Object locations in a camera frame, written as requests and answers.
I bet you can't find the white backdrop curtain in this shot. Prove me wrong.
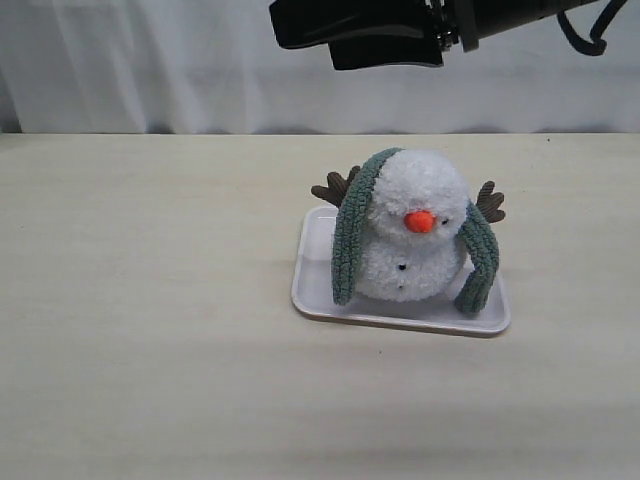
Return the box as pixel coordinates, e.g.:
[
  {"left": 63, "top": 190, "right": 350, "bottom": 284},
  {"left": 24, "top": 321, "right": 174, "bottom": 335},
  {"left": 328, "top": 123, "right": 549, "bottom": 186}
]
[{"left": 1, "top": 1, "right": 639, "bottom": 134}]

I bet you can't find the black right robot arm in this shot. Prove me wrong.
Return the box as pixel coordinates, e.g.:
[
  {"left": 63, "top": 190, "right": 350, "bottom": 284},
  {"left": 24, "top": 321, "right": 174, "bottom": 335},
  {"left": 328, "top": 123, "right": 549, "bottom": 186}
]
[{"left": 269, "top": 0, "right": 624, "bottom": 71}]

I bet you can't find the white rectangular plastic tray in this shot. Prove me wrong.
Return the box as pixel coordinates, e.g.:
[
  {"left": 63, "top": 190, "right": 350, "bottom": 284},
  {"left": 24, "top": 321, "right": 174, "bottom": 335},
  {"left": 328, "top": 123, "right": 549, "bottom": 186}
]
[{"left": 291, "top": 206, "right": 511, "bottom": 338}]

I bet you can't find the green fuzzy scarf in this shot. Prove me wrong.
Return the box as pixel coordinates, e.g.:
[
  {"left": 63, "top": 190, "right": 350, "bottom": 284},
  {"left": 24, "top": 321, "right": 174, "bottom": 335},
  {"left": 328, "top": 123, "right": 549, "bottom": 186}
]
[{"left": 330, "top": 148, "right": 501, "bottom": 317}]

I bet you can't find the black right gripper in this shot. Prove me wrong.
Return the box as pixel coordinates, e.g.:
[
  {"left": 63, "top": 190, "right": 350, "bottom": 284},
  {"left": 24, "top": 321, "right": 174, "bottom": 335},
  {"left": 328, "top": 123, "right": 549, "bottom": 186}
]
[{"left": 269, "top": 0, "right": 480, "bottom": 71}]

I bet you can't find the white plush snowman toy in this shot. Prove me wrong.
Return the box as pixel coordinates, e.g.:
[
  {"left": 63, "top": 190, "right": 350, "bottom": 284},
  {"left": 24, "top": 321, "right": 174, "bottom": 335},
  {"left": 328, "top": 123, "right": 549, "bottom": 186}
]
[{"left": 310, "top": 148, "right": 507, "bottom": 302}]

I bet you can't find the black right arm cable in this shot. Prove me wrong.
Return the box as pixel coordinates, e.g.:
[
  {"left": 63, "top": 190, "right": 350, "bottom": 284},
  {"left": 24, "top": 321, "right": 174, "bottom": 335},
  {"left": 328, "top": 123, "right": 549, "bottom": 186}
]
[{"left": 555, "top": 0, "right": 621, "bottom": 57}]

